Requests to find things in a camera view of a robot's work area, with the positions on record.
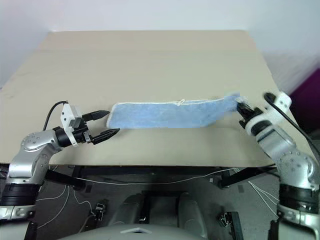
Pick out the white cord on floor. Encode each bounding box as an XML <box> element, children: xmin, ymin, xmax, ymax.
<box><xmin>36</xmin><ymin>184</ymin><xmax>97</xmax><ymax>230</ymax></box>

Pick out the long white cord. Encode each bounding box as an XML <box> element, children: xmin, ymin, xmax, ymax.
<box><xmin>71</xmin><ymin>167</ymin><xmax>242</xmax><ymax>186</ymax></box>

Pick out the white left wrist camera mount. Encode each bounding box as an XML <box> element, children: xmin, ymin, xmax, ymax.
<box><xmin>60</xmin><ymin>103</ymin><xmax>84</xmax><ymax>147</ymax></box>

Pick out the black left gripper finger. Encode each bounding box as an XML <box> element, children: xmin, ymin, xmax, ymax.
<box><xmin>91</xmin><ymin>127</ymin><xmax>121</xmax><ymax>146</ymax></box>
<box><xmin>82</xmin><ymin>110</ymin><xmax>110</xmax><ymax>122</ymax></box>

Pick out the white string bundle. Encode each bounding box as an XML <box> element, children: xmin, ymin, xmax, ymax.
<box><xmin>247</xmin><ymin>180</ymin><xmax>280</xmax><ymax>217</ymax></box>

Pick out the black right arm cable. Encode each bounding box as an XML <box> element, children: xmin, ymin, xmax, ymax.
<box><xmin>263</xmin><ymin>92</ymin><xmax>320</xmax><ymax>164</ymax></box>

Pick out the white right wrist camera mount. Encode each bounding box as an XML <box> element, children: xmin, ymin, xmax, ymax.
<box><xmin>244</xmin><ymin>90</ymin><xmax>293</xmax><ymax>137</ymax></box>

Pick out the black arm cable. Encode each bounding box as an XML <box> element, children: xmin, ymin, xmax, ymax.
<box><xmin>263</xmin><ymin>92</ymin><xmax>320</xmax><ymax>164</ymax></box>
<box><xmin>42</xmin><ymin>100</ymin><xmax>70</xmax><ymax>132</ymax></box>

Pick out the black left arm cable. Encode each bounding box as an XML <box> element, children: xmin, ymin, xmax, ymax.
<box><xmin>42</xmin><ymin>100</ymin><xmax>70</xmax><ymax>132</ymax></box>

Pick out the black metal table frame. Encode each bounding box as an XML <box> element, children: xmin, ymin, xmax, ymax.
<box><xmin>44</xmin><ymin>164</ymin><xmax>279</xmax><ymax>192</ymax></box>

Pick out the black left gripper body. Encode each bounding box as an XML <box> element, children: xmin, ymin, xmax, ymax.
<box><xmin>73</xmin><ymin>119</ymin><xmax>97</xmax><ymax>146</ymax></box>

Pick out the light blue towel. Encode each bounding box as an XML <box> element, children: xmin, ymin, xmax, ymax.
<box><xmin>106</xmin><ymin>92</ymin><xmax>242</xmax><ymax>130</ymax></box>

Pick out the black floor clamp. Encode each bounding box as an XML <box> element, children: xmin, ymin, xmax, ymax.
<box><xmin>92</xmin><ymin>199</ymin><xmax>109</xmax><ymax>221</ymax></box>
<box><xmin>216</xmin><ymin>210</ymin><xmax>244</xmax><ymax>240</ymax></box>

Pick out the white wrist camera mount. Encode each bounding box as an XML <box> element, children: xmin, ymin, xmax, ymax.
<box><xmin>60</xmin><ymin>103</ymin><xmax>84</xmax><ymax>147</ymax></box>
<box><xmin>244</xmin><ymin>90</ymin><xmax>293</xmax><ymax>137</ymax></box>

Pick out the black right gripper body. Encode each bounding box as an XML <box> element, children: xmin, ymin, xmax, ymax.
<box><xmin>238</xmin><ymin>106</ymin><xmax>262</xmax><ymax>128</ymax></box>

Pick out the grey robot torso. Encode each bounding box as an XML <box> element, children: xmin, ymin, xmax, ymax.
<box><xmin>56</xmin><ymin>223</ymin><xmax>214</xmax><ymax>240</ymax></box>

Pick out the purple object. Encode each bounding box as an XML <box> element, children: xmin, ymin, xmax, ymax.
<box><xmin>286</xmin><ymin>71</ymin><xmax>320</xmax><ymax>137</ymax></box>

